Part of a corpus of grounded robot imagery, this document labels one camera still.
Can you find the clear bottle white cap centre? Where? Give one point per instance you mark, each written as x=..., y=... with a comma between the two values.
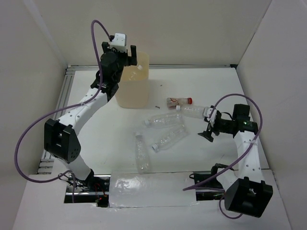
x=164, y=120

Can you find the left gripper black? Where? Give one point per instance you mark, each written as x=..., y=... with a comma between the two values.
x=129, y=60

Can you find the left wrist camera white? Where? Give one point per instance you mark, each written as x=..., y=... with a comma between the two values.
x=119, y=42

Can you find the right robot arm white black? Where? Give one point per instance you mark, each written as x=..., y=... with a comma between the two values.
x=245, y=190

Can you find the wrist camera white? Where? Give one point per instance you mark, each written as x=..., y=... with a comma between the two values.
x=209, y=115
x=119, y=42

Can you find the clear bottle diagonal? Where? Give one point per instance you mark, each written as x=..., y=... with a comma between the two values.
x=170, y=138

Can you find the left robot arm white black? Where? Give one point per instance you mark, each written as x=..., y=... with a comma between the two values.
x=61, y=135

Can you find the beige plastic bin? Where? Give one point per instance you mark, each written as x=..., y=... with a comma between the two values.
x=135, y=94

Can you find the small bottle red cap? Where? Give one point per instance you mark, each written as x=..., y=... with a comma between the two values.
x=172, y=102

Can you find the clear bottle white cap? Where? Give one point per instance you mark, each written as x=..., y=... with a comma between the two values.
x=193, y=111
x=164, y=120

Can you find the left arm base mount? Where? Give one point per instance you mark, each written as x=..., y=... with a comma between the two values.
x=97, y=193

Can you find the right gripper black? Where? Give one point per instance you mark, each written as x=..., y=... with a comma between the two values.
x=207, y=135

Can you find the aluminium frame rail back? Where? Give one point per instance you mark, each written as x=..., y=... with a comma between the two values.
x=173, y=66

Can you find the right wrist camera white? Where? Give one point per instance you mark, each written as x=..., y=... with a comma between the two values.
x=209, y=115

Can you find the clear bottle white cap right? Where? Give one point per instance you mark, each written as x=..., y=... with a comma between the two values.
x=193, y=111

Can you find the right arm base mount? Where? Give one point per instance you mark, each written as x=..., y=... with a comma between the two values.
x=212, y=190

